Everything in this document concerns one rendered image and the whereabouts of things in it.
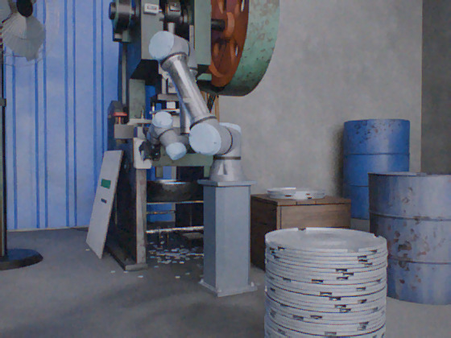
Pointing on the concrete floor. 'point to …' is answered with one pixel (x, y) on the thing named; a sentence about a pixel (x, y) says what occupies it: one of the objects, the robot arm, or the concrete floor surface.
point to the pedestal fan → (24, 256)
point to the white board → (104, 200)
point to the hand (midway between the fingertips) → (144, 157)
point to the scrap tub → (414, 232)
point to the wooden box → (292, 218)
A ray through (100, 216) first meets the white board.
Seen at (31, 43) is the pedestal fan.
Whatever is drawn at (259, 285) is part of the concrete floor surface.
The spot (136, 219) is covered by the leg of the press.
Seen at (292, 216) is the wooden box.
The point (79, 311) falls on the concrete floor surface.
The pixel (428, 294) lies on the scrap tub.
